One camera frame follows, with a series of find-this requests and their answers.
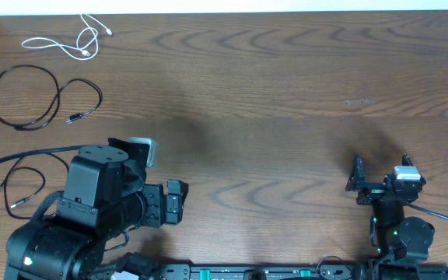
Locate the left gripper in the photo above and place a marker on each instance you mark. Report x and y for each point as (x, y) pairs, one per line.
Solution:
(155, 211)

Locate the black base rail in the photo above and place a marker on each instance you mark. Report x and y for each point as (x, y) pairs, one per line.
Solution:
(192, 272)

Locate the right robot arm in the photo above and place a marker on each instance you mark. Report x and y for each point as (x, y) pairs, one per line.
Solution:
(402, 242)

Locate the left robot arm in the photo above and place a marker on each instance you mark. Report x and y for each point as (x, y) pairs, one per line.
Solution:
(106, 195)

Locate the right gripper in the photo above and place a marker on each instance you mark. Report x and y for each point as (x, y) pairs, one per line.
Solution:
(358, 182)

